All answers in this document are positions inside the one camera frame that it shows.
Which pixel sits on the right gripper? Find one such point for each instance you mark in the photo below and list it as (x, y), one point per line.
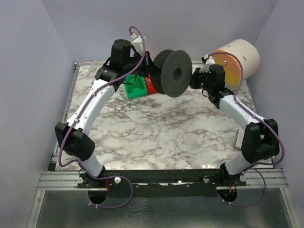
(195, 79)

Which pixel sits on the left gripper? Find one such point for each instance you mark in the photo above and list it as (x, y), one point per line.
(147, 65)

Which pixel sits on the black spool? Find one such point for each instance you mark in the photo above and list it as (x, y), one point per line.
(175, 72)

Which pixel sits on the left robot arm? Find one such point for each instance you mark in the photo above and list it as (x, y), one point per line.
(127, 58)

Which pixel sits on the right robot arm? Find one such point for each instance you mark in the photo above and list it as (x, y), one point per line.
(260, 140)

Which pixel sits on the green plastic bin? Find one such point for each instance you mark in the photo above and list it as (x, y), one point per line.
(134, 86)

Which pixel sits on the red plastic bin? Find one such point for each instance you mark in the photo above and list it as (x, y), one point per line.
(149, 87)

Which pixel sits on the large cylinder drum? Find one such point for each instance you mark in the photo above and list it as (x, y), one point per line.
(234, 56)

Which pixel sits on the small white box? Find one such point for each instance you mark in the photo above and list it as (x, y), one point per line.
(238, 140)

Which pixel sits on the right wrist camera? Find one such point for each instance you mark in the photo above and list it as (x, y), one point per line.
(207, 62)

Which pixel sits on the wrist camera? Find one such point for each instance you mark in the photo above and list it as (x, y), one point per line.
(207, 62)
(137, 42)

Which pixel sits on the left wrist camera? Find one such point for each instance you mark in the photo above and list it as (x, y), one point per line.
(137, 42)

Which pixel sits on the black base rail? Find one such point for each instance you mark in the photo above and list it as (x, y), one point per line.
(159, 183)

